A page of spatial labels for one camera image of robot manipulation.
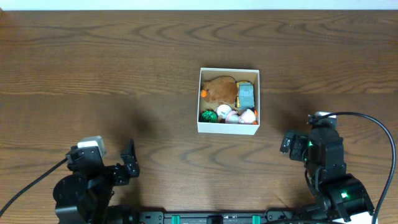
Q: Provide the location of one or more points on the yellow grey toy truck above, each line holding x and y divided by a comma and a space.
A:
245, 96

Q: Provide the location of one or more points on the white cardboard box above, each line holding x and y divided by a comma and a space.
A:
240, 75

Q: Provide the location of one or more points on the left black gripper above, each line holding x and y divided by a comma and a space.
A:
123, 171

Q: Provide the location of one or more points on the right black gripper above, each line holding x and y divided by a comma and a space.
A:
301, 139

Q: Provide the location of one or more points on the brown plush toy orange top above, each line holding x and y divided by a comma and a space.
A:
220, 90

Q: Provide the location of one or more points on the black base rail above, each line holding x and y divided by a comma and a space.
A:
158, 217

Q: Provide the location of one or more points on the white drum toy wooden handle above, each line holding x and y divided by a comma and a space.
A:
222, 111

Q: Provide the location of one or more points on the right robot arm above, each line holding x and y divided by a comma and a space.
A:
338, 194

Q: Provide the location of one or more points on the green plastic wheel toy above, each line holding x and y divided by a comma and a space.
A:
208, 116

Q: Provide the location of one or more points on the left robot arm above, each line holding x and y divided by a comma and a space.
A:
84, 196

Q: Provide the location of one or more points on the pink duck toy with hat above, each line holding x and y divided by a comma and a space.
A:
247, 117

